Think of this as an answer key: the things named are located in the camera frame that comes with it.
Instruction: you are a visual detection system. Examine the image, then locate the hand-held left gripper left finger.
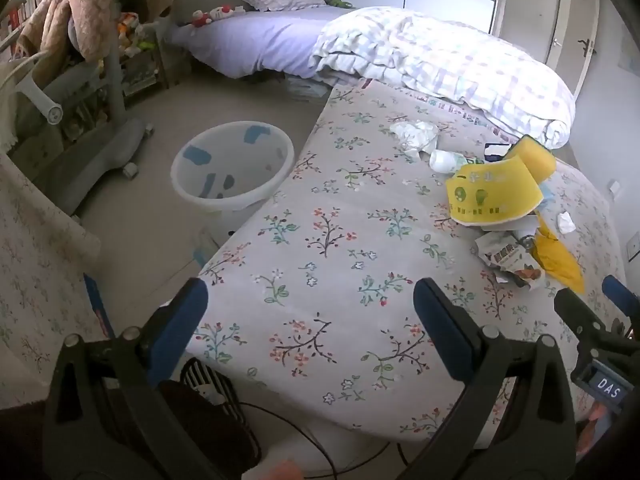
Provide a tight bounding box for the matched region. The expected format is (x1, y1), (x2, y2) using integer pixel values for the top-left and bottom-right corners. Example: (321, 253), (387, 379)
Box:
(42, 277), (226, 480)

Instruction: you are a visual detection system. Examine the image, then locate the black cable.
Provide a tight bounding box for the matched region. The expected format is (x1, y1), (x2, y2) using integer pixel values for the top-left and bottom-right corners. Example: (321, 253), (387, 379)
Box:
(240, 400), (341, 478)

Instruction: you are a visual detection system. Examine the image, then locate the purple bed sheet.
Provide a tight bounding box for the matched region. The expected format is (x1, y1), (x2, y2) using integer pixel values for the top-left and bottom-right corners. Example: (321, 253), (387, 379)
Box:
(167, 6), (356, 80)

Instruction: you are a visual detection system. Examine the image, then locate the white bottle green label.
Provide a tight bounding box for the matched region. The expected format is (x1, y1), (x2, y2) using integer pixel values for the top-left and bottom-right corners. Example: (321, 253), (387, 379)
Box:
(429, 149), (473, 173)

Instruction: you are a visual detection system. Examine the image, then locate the yellow wrapper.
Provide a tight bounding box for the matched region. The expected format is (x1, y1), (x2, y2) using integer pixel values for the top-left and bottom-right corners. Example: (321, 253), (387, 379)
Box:
(530, 227), (586, 295)

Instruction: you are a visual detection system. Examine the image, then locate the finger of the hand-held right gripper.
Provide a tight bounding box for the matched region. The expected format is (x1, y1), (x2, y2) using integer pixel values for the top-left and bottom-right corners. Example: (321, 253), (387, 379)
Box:
(601, 275), (640, 322)
(554, 287), (626, 357)

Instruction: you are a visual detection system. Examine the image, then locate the bookshelf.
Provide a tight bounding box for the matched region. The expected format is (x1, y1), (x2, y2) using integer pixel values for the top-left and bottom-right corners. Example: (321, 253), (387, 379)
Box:
(0, 0), (56, 61)

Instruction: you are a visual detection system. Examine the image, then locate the grey wheeled chair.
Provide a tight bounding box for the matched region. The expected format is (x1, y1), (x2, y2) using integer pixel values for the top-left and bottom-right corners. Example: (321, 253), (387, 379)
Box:
(10, 50), (153, 216)

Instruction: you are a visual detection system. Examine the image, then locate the white door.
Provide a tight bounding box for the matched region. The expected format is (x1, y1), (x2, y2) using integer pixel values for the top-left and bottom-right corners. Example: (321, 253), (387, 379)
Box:
(542, 0), (601, 101)

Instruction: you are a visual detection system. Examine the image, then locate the crumpled snack wrapper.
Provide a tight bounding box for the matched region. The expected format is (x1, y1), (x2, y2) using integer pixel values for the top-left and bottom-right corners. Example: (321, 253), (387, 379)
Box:
(474, 232), (543, 291)

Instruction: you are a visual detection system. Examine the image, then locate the toy shelf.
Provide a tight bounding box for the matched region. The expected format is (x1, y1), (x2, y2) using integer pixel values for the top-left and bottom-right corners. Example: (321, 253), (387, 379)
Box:
(117, 10), (171, 98)

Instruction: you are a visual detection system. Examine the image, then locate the floral cloth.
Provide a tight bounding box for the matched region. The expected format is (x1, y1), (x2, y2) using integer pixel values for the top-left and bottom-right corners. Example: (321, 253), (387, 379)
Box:
(0, 152), (103, 406)

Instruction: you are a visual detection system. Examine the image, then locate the yellow sponge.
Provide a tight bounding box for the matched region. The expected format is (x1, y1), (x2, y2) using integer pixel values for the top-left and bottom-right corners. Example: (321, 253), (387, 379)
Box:
(510, 135), (557, 186)

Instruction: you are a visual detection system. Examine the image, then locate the floral mattress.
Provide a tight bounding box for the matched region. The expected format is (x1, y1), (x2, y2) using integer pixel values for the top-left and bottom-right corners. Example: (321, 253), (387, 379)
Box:
(185, 80), (628, 456)

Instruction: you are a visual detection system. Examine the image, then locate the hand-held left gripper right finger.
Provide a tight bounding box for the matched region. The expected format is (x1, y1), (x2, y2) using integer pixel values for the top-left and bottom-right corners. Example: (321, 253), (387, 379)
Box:
(400, 278), (577, 480)

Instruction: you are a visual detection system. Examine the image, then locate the white and red plush toy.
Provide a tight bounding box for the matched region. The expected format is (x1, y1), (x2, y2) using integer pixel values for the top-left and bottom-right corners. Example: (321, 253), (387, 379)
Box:
(209, 4), (246, 22)

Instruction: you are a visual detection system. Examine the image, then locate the brown fleece blanket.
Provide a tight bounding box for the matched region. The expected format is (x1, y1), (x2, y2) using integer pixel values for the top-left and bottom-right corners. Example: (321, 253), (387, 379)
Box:
(20, 0), (183, 61)

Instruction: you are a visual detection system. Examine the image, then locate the checkered duvet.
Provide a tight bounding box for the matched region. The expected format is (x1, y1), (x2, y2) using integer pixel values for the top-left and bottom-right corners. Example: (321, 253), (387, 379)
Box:
(307, 6), (577, 150)

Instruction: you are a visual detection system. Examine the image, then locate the white plastic trash bin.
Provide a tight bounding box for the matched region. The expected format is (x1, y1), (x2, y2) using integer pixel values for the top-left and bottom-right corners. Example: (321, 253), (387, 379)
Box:
(170, 120), (296, 213)

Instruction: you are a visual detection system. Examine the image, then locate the blue flat object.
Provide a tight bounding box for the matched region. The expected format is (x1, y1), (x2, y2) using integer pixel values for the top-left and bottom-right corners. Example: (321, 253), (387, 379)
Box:
(84, 274), (115, 342)

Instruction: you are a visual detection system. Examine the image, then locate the black fan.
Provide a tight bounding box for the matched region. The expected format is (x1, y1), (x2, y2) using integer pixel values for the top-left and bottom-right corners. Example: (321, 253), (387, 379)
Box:
(160, 357), (261, 480)

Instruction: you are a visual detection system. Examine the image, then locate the yellow paper bowl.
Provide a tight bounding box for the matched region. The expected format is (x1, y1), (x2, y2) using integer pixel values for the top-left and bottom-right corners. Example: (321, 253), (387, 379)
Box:
(446, 155), (543, 226)

